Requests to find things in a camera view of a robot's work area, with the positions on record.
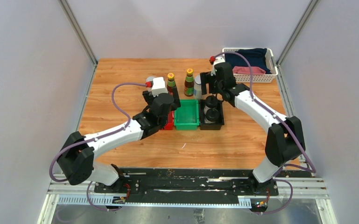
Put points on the black plastic bin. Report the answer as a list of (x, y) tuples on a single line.
[(211, 126)]

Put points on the red plastic bin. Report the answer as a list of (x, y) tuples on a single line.
[(170, 122)]

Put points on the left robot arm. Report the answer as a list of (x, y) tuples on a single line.
[(77, 158)]

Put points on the silver lid jar right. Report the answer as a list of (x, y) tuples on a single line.
[(197, 91)]

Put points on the pink cloth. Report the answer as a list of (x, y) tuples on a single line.
[(248, 70)]

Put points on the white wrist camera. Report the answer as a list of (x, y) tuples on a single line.
[(214, 60), (158, 86)]

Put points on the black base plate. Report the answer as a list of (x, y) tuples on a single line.
[(184, 186)]

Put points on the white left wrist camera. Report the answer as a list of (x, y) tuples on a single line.
[(158, 86)]

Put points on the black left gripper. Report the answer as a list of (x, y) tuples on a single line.
[(149, 97)]

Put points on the navy blue cloth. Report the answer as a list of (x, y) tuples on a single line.
[(256, 57)]

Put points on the green plastic bin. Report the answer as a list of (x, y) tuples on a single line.
[(186, 117)]

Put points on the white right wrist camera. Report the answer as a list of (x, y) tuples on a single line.
[(214, 60)]

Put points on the aluminium frame rail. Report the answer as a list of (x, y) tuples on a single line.
[(291, 185)]

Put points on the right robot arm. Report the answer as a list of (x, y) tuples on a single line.
[(285, 140)]

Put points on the silver lid jar left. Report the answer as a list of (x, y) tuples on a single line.
[(149, 83)]

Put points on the silver lid jar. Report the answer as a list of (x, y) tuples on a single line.
[(149, 83), (197, 91)]

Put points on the right sauce bottle yellow cap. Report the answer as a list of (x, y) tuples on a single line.
[(189, 83)]

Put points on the black cap shaker bottle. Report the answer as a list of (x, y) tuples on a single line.
[(211, 102)]

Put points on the sauce bottle yellow cap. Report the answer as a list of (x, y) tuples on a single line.
[(170, 82), (189, 83)]

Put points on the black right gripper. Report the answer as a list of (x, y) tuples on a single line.
[(206, 78)]

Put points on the left sauce bottle yellow cap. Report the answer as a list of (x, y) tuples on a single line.
[(170, 82)]

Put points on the white plastic basket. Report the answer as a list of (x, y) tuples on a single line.
[(270, 62)]

